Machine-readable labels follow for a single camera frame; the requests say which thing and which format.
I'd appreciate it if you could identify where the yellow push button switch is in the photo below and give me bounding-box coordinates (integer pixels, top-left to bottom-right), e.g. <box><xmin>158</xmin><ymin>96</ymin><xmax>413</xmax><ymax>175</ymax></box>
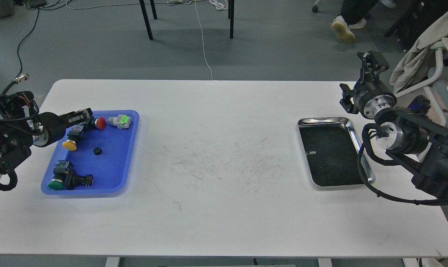
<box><xmin>62</xmin><ymin>124</ymin><xmax>86</xmax><ymax>151</ymax></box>

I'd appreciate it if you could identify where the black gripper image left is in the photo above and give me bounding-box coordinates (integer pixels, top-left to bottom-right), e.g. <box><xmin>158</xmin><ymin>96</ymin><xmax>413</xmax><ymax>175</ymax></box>
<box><xmin>33</xmin><ymin>108</ymin><xmax>96</xmax><ymax>147</ymax></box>

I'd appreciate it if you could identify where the red push button switch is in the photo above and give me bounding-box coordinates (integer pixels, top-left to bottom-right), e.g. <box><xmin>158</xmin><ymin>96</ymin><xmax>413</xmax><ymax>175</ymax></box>
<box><xmin>85</xmin><ymin>116</ymin><xmax>107</xmax><ymax>130</ymax></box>

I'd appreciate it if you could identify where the beige cloth on chair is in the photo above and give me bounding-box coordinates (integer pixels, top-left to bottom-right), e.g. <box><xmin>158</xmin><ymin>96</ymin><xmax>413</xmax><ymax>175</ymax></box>
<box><xmin>389</xmin><ymin>11</ymin><xmax>448</xmax><ymax>92</ymax></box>

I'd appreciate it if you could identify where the grey green switch block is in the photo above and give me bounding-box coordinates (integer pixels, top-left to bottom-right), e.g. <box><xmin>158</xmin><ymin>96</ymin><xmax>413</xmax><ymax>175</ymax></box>
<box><xmin>107</xmin><ymin>114</ymin><xmax>131</xmax><ymax>129</ymax></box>

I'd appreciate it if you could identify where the white shoe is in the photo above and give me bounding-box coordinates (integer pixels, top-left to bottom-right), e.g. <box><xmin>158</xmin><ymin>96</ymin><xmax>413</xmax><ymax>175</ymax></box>
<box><xmin>331</xmin><ymin>16</ymin><xmax>356</xmax><ymax>44</ymax></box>
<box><xmin>348</xmin><ymin>18</ymin><xmax>367</xmax><ymax>29</ymax></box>

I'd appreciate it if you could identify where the black chair leg right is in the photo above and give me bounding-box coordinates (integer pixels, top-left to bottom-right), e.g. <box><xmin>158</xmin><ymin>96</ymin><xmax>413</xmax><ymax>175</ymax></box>
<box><xmin>228</xmin><ymin>0</ymin><xmax>235</xmax><ymax>39</ymax></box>

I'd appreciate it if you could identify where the white cable on floor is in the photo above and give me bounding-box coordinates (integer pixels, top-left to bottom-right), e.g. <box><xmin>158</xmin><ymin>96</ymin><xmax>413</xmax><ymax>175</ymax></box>
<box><xmin>167</xmin><ymin>0</ymin><xmax>229</xmax><ymax>80</ymax></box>

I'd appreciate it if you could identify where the black chair leg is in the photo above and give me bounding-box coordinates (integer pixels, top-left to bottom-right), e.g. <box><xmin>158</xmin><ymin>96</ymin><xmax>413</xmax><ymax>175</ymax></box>
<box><xmin>139</xmin><ymin>0</ymin><xmax>158</xmax><ymax>40</ymax></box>
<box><xmin>228</xmin><ymin>0</ymin><xmax>235</xmax><ymax>39</ymax></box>

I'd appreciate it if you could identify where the green push button switch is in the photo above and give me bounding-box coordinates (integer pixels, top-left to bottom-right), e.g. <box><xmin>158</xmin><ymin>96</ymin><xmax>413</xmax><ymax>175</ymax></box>
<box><xmin>47</xmin><ymin>160</ymin><xmax>93</xmax><ymax>191</ymax></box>

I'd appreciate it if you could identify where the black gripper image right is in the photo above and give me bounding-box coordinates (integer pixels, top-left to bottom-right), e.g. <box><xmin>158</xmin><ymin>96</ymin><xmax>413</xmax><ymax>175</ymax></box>
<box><xmin>339</xmin><ymin>51</ymin><xmax>396</xmax><ymax>119</ymax></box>

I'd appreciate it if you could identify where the black cable on floor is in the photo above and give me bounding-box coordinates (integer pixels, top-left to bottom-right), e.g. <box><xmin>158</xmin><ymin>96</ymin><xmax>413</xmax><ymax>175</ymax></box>
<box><xmin>16</xmin><ymin>0</ymin><xmax>72</xmax><ymax>78</ymax></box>

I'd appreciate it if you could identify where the silver metal tray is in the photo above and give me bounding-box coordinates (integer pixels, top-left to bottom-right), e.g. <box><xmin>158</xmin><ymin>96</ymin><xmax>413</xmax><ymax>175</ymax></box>
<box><xmin>297</xmin><ymin>117</ymin><xmax>376</xmax><ymax>190</ymax></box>

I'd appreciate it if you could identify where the black chair leg left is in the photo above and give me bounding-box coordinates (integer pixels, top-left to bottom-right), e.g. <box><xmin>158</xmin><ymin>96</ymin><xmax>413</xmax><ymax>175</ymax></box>
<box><xmin>139</xmin><ymin>0</ymin><xmax>158</xmax><ymax>40</ymax></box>

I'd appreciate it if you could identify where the white chair frame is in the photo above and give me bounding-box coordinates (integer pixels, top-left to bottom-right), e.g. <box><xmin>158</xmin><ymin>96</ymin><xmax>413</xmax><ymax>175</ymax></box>
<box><xmin>395</xmin><ymin>37</ymin><xmax>448</xmax><ymax>126</ymax></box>

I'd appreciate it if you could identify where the blue plastic tray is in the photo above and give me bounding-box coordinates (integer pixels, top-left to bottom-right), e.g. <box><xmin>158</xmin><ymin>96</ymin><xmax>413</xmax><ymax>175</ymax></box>
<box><xmin>41</xmin><ymin>110</ymin><xmax>139</xmax><ymax>197</ymax></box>

